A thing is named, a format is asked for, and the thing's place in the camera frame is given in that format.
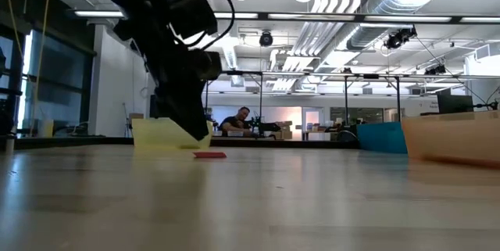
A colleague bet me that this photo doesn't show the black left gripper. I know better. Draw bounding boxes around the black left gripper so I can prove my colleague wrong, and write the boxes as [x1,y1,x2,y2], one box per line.
[112,0,223,142]

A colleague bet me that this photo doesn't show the pink eraser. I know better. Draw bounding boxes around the pink eraser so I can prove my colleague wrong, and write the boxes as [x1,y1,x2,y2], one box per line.
[192,151,228,160]

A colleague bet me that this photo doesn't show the yellow translucent plastic bin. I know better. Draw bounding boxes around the yellow translucent plastic bin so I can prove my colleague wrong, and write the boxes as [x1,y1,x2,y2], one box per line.
[131,117,214,151]

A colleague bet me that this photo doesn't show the person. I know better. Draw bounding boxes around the person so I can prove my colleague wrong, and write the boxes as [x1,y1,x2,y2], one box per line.
[217,106,254,138]

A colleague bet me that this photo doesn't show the black overhead light bar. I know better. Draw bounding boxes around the black overhead light bar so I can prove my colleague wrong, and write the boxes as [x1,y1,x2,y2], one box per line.
[72,8,500,26]

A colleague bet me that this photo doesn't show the cardboard boxes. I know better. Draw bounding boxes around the cardboard boxes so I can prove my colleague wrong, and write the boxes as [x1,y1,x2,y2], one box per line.
[273,120,295,141]

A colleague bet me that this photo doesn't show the yellow container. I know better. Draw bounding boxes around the yellow container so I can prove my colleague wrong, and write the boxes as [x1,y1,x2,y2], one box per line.
[37,119,55,139]

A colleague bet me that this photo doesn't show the black monitor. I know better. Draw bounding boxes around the black monitor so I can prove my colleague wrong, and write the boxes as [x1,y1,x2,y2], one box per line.
[436,88,475,115]

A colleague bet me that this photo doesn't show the teal plastic bin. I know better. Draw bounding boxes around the teal plastic bin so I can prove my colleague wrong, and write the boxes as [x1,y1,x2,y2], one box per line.
[355,121,409,155]

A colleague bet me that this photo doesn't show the orange translucent plastic bin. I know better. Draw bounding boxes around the orange translucent plastic bin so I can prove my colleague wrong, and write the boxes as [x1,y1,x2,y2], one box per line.
[401,109,500,169]

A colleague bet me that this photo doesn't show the silver ventilation duct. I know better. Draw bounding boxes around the silver ventilation duct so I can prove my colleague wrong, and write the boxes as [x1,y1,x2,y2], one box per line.
[343,0,458,52]

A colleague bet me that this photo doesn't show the black ceiling camera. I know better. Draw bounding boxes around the black ceiling camera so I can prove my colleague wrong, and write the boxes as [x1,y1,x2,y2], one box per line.
[259,30,274,48]
[383,26,418,51]

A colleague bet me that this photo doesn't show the black background rig frame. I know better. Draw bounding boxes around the black background rig frame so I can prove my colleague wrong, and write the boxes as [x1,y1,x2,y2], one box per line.
[205,69,403,129]

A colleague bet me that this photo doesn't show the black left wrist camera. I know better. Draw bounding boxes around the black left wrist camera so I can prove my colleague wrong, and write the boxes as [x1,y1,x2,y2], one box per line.
[166,0,219,41]

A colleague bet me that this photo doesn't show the black aluminium table frame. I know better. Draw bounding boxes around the black aluminium table frame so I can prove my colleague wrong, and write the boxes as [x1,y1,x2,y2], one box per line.
[0,135,361,151]

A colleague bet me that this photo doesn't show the yellow hanging cable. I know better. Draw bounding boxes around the yellow hanging cable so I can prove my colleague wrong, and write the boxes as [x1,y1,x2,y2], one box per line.
[29,0,52,137]

